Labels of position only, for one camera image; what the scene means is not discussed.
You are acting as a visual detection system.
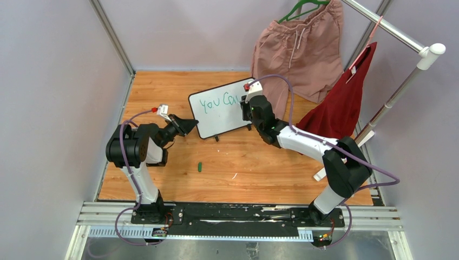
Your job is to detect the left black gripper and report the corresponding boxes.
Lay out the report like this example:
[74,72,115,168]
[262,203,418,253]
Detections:
[159,115,198,148]

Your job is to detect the small black-framed whiteboard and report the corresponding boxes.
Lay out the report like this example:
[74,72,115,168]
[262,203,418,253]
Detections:
[188,78,254,139]

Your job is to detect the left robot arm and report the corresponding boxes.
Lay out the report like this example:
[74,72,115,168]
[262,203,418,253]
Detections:
[106,114,199,224]

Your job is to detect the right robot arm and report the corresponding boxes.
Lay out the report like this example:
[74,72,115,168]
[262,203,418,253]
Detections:
[240,95,372,226]

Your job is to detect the pink shorts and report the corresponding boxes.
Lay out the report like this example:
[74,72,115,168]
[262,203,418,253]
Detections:
[251,1,344,119]

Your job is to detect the dark red garment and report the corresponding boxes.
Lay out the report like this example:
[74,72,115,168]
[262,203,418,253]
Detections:
[296,42,377,139]

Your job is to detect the green clothes hanger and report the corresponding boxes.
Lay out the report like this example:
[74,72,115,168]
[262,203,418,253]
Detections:
[277,0,330,23]

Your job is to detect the pink clothes hanger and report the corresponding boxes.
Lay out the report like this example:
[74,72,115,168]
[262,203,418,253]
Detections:
[346,16,383,83]

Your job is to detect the metal clothes rack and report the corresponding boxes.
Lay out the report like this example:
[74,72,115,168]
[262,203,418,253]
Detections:
[313,0,447,182]

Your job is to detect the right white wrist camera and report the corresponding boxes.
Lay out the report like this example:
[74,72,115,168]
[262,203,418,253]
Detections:
[241,81,263,103]

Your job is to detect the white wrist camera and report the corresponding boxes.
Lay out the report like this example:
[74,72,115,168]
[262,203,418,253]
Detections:
[151,103,171,122]
[241,81,263,103]

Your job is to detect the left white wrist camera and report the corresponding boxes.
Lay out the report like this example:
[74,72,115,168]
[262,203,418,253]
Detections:
[151,103,171,122]

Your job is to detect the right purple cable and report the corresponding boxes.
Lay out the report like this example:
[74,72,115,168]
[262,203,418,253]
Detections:
[244,74,401,248]

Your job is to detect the purple cable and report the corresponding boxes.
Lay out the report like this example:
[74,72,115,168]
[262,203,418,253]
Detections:
[244,74,401,248]
[114,107,169,246]

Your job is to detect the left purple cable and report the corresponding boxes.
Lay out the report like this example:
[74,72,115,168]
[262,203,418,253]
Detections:
[114,107,169,246]

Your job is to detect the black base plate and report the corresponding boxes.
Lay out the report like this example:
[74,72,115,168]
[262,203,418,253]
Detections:
[130,200,345,238]

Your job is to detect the aluminium rail frame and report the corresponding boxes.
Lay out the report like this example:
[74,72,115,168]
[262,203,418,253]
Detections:
[65,201,412,259]

